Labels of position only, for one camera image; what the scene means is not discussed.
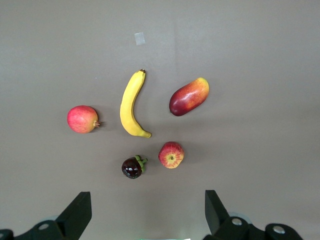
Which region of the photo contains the red yellow mango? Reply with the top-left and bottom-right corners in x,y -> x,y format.
168,77 -> 210,117

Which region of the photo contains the clear tape piece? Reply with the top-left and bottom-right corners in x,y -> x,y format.
134,32 -> 146,46

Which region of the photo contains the yellow banana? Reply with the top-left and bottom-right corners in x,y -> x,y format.
119,68 -> 153,139

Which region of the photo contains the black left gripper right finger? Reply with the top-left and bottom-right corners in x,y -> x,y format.
203,189 -> 305,240

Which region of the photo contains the dark purple mangosteen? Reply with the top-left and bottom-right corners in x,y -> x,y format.
121,154 -> 148,180

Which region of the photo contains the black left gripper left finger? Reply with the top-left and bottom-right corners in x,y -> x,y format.
0,191 -> 93,240

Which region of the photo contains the red yellow apple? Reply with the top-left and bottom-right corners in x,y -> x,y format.
157,141 -> 185,170

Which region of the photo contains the brown table cover sheet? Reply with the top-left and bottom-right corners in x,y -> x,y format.
0,0 -> 320,240

